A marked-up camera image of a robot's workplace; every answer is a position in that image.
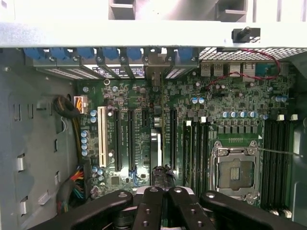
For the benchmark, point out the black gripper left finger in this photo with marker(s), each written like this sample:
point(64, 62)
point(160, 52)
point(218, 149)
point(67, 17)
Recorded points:
point(100, 213)

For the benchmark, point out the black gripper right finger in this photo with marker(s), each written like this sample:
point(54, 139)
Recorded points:
point(239, 213)

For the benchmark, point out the metal CPU socket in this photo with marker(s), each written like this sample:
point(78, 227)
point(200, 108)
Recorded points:
point(236, 172)

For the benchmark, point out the black RAM slot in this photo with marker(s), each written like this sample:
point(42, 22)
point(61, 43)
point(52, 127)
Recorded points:
point(201, 155)
point(281, 163)
point(274, 163)
point(287, 163)
point(196, 155)
point(206, 155)
point(267, 163)

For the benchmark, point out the metal socket locking lever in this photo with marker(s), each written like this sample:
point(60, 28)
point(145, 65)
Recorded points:
point(275, 151)

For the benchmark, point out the long black expansion slot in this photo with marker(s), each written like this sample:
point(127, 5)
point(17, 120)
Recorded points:
point(173, 139)
point(117, 141)
point(131, 141)

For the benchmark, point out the white expansion slot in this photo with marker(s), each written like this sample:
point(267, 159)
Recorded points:
point(102, 136)

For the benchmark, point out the open gray PC case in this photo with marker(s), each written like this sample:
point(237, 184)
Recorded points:
point(36, 134)

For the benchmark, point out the short black expansion slot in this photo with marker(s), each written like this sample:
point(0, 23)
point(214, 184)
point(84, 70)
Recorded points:
point(145, 118)

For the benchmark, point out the green motherboard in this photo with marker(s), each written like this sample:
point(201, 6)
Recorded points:
point(227, 95)

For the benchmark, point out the black service label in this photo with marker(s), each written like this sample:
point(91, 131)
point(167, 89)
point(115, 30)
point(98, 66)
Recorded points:
point(115, 71)

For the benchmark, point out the black case latch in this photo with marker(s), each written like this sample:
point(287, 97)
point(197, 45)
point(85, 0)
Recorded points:
point(242, 34)

